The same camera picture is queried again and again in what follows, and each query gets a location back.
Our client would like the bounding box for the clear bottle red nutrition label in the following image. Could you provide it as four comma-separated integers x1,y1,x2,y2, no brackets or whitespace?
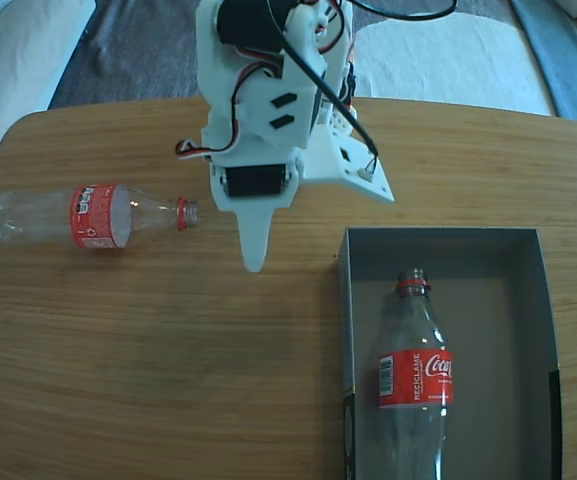
0,183,202,250

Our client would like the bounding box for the clear bottle Coca-Cola logo label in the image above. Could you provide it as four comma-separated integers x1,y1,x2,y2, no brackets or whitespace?
375,268,455,480

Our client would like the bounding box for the grey cardboard box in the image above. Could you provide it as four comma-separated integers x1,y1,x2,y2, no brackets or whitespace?
336,227,565,480

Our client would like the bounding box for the dark grey rug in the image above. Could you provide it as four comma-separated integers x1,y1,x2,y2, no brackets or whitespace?
47,0,542,110

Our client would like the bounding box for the light sofa cushion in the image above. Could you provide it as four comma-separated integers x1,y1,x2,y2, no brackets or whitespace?
0,0,98,241

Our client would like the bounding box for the blue cloth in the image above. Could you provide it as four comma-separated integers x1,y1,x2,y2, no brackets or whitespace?
510,0,577,126

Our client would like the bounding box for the flat white camera plate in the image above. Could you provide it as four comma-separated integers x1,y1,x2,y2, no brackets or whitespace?
301,125,397,204

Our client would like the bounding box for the black cable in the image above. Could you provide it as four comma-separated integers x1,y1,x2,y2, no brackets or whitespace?
266,0,458,171

